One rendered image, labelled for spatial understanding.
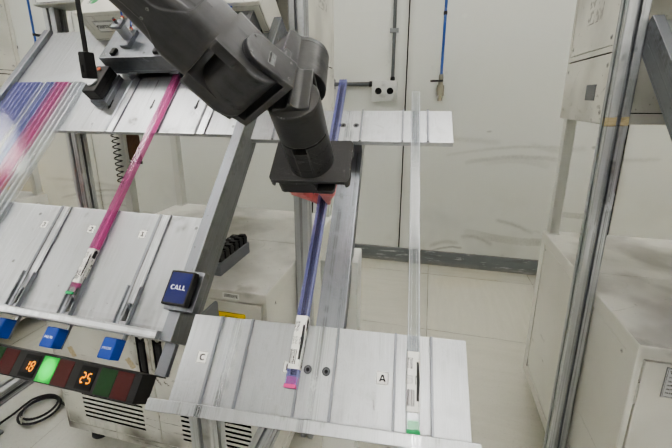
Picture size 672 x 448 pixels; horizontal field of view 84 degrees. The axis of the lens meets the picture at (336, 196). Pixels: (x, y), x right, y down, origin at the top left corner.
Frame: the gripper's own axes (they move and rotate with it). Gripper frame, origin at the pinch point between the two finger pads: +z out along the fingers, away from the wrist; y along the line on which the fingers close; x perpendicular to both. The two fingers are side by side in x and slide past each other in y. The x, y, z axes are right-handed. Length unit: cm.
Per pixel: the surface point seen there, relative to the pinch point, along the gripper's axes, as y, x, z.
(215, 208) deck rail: 20.0, -0.6, 5.8
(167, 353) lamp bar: 23.8, 22.0, 12.3
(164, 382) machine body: 51, 24, 60
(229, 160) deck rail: 20.0, -10.4, 5.0
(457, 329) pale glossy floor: -39, -17, 144
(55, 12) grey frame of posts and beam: 87, -60, 4
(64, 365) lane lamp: 39.1, 25.6, 10.5
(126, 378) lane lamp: 27.6, 26.2, 10.1
